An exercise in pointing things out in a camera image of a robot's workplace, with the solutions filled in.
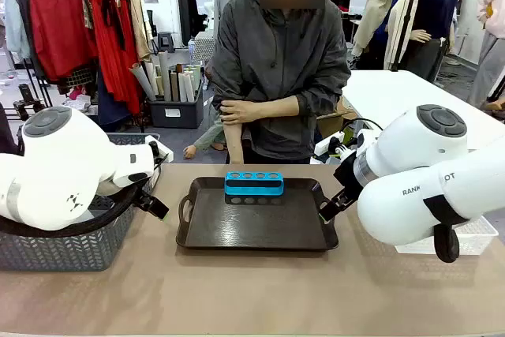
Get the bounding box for person's left forearm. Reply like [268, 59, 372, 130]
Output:
[252, 95, 301, 117]

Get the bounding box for mannequin in beige trench coat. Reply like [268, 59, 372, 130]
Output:
[352, 0, 410, 69]

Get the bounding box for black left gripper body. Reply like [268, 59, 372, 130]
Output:
[133, 190, 157, 208]

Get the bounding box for white background table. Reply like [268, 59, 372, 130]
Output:
[342, 69, 505, 152]

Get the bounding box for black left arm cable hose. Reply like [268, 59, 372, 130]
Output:
[0, 155, 165, 239]

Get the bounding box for mannequin in pink top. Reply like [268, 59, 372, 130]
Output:
[467, 0, 505, 107]

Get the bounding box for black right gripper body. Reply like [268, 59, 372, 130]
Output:
[334, 153, 362, 198]

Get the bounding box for person's left hand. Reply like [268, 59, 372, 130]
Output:
[219, 99, 257, 125]

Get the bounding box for mannequin in navy shirt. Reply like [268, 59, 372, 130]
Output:
[406, 0, 461, 81]

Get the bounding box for gray woven plastic basket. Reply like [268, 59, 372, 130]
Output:
[106, 133, 162, 196]
[0, 194, 139, 273]

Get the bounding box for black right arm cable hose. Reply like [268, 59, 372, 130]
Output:
[424, 194, 470, 264]

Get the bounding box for patterned white cloth box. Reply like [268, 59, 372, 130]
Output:
[193, 31, 216, 64]

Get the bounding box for small black stool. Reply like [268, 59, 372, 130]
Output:
[157, 31, 174, 54]

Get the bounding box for blue test tube rack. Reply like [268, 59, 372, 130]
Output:
[223, 170, 286, 207]

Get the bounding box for dark brown serving tray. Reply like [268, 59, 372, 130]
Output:
[175, 177, 340, 252]

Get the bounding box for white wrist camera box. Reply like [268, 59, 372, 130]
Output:
[144, 134, 174, 163]
[314, 135, 344, 156]

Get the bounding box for floor mannequin with green sleeve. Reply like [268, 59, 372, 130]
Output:
[183, 103, 228, 159]

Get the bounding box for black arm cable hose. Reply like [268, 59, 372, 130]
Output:
[424, 194, 470, 264]
[0, 155, 165, 239]

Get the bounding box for brown cardboard box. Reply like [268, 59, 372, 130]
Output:
[317, 95, 356, 137]

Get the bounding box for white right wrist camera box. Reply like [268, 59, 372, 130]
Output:
[314, 135, 344, 156]

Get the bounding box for gray leaning paper roll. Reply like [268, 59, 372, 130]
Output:
[129, 62, 157, 101]

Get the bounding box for person in gray jacket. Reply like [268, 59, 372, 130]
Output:
[211, 0, 352, 164]

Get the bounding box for long red dress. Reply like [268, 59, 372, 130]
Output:
[84, 0, 145, 115]

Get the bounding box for cream coat with black strap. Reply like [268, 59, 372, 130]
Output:
[384, 0, 421, 72]

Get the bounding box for white perforated plastic basket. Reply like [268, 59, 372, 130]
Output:
[394, 216, 499, 256]

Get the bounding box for red blouse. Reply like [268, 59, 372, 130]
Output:
[29, 0, 98, 81]

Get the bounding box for tall gray paper roll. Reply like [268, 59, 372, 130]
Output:
[159, 51, 173, 103]

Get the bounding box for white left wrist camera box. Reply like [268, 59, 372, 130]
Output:
[144, 134, 174, 163]

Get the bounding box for pale gray hanging garment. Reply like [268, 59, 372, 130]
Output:
[2, 0, 32, 60]

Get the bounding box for beige hanging garment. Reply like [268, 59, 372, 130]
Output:
[125, 0, 153, 62]

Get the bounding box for person's right forearm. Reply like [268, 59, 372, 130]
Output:
[223, 119, 245, 164]

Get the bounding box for dark gray storage bin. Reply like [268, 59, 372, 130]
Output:
[148, 80, 205, 129]

